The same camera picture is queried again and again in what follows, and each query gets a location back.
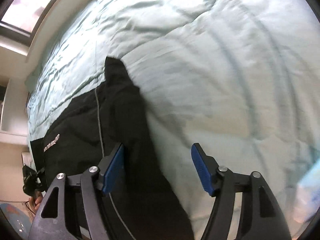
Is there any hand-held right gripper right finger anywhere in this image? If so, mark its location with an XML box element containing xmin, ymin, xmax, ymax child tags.
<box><xmin>191</xmin><ymin>142</ymin><xmax>293</xmax><ymax>240</ymax></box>

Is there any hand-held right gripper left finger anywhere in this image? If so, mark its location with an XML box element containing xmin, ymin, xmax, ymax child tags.
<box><xmin>27</xmin><ymin>142</ymin><xmax>125</xmax><ymax>240</ymax></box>

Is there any black hooded jacket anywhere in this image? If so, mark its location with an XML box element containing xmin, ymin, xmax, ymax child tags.
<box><xmin>29</xmin><ymin>56</ymin><xmax>195</xmax><ymax>240</ymax></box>

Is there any person's left hand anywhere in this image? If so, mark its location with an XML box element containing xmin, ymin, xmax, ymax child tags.
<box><xmin>28</xmin><ymin>191</ymin><xmax>45</xmax><ymax>212</ymax></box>

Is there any blue round object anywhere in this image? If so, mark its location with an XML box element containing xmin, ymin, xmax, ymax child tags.
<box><xmin>0</xmin><ymin>202</ymin><xmax>34</xmax><ymax>240</ymax></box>

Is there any pale green bed comforter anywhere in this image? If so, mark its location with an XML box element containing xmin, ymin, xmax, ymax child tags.
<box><xmin>24</xmin><ymin>0</ymin><xmax>320</xmax><ymax>240</ymax></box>

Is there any dark framed window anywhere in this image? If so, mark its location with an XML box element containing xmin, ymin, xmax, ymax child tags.
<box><xmin>0</xmin><ymin>0</ymin><xmax>56</xmax><ymax>37</ymax></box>

